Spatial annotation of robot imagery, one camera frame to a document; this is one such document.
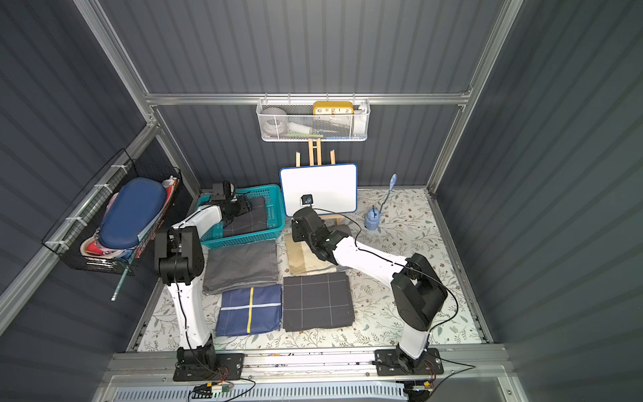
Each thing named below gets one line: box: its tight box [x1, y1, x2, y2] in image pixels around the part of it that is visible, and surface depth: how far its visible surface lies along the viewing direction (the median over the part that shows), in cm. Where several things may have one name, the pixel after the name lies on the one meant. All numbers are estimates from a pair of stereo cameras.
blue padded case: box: [98, 176, 167, 250], surface depth 68 cm
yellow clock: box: [313, 101, 355, 115], surface depth 90 cm
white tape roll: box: [262, 122, 286, 136], surface depth 91 cm
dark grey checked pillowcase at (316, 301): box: [282, 272, 355, 333], surface depth 87 cm
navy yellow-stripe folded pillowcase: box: [215, 283, 283, 337], surface depth 86 cm
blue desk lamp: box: [364, 173, 397, 231], surface depth 103 cm
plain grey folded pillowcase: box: [202, 239, 279, 295], surface depth 96 cm
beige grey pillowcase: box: [284, 233, 338, 275], surface depth 95 cm
